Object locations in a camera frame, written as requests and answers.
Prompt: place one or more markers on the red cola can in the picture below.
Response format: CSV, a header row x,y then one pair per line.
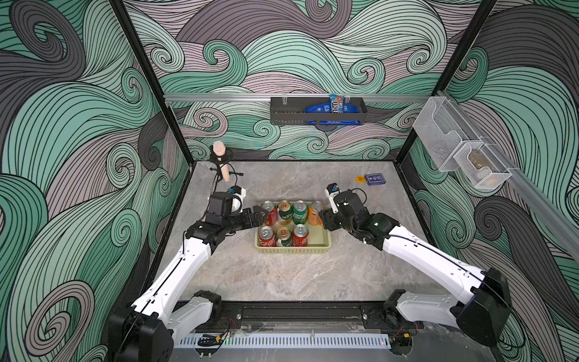
x,y
300,235
271,209
266,237

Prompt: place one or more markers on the black corner frame post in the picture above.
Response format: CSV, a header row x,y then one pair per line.
x,y
130,32
466,41

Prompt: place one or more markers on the aluminium rail wall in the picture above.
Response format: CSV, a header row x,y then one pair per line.
x,y
253,97
553,219

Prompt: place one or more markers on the white slotted cable duct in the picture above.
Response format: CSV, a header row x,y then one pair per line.
x,y
310,340

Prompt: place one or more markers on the clear plastic wall bin small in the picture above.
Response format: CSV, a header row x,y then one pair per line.
x,y
481,166

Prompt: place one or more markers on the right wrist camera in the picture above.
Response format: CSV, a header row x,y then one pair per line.
x,y
349,201

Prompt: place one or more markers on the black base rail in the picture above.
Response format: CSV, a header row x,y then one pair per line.
x,y
369,315

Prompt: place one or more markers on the black corner frame post left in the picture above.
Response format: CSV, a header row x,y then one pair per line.
x,y
130,32

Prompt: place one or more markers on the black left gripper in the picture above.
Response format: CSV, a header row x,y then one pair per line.
x,y
255,222

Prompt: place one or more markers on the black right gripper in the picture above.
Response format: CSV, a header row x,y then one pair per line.
x,y
331,218

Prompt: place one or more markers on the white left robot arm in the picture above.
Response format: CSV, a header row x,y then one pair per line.
x,y
155,323

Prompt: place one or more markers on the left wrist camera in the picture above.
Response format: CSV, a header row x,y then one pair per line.
x,y
225,204

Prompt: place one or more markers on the black corner frame post right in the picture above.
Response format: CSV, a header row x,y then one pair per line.
x,y
466,41

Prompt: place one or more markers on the blue snack bag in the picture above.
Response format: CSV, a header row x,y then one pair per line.
x,y
327,108

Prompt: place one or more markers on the green gold-top tea can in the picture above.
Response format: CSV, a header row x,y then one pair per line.
x,y
285,213
284,237

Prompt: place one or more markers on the aluminium rail right wall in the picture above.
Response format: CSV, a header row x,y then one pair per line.
x,y
553,219

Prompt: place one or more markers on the black tripod microphone stand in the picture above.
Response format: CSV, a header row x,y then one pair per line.
x,y
218,177

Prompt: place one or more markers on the green gold-top tea can front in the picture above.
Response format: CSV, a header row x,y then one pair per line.
x,y
284,237

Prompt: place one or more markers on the black wall shelf basket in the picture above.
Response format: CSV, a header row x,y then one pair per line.
x,y
292,111

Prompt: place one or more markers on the green sprite can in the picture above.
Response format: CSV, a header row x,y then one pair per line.
x,y
300,213

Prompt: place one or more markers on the green gold-top tea can back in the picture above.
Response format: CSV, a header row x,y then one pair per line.
x,y
285,213

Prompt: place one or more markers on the clear plastic wall bin large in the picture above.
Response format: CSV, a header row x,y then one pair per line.
x,y
440,127

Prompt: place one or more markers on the aluminium rail back wall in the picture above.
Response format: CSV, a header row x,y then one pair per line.
x,y
253,97

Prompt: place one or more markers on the small candy packet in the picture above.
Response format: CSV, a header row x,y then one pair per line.
x,y
336,104

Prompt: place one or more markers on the red cola can front left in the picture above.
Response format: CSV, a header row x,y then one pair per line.
x,y
266,237

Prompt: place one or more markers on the beige foam microphone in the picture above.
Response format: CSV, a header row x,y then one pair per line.
x,y
220,152

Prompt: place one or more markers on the red cola can front right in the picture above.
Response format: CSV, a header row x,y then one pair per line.
x,y
300,235

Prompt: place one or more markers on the red cola can back left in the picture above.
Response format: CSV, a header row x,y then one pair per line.
x,y
271,209

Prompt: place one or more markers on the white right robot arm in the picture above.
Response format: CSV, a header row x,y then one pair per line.
x,y
477,302

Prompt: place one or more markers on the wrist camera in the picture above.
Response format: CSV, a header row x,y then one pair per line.
x,y
349,201
225,204

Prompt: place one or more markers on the blue playing card box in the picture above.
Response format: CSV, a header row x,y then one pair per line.
x,y
374,179

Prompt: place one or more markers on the light green plastic basket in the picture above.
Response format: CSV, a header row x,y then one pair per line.
x,y
292,227

